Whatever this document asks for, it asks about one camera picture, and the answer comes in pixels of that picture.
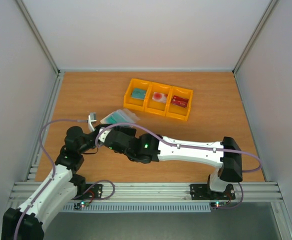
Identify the green card in bin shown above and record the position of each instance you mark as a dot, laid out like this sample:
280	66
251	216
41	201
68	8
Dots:
138	93

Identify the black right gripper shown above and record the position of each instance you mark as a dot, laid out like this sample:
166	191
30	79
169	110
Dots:
107	136

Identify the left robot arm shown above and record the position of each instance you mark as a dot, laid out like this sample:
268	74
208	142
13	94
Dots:
31	219

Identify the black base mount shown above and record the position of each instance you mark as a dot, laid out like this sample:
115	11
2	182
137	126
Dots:
202	192
94	192

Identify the yellow plastic bin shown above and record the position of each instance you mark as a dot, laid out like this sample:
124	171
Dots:
153	107
177	112
134	104

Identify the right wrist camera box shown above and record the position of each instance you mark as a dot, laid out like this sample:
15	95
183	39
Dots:
101	138

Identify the grey slotted cable duct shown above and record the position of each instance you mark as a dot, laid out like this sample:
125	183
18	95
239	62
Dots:
151	207

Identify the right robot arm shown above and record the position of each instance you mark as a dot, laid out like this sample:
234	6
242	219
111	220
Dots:
224	156

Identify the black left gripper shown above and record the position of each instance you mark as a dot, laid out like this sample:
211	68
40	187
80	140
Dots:
98	127

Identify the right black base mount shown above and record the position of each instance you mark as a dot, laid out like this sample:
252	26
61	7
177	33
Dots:
202	192

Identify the beige card holder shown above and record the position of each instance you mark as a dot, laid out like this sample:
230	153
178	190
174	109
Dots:
129	116

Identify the pink red card in bin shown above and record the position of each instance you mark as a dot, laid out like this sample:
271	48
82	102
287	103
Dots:
159	97

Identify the aluminium front rail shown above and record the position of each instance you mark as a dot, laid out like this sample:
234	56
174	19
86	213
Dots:
139	192

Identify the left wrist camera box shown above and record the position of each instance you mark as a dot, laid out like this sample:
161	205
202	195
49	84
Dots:
91	120

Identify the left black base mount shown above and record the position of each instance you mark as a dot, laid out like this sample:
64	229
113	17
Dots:
94	192

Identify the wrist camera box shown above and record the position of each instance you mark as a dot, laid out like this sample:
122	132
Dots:
91	120
101	138

